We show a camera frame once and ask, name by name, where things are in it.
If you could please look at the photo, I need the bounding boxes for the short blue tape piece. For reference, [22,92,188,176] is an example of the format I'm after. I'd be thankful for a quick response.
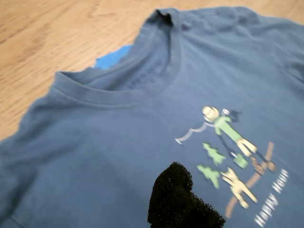
[94,44,132,71]

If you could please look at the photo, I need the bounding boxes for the black gripper padded finger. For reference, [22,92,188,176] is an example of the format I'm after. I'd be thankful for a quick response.
[147,161,226,228]

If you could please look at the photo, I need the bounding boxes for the blue printed T-shirt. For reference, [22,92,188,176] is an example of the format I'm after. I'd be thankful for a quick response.
[0,7,304,228]

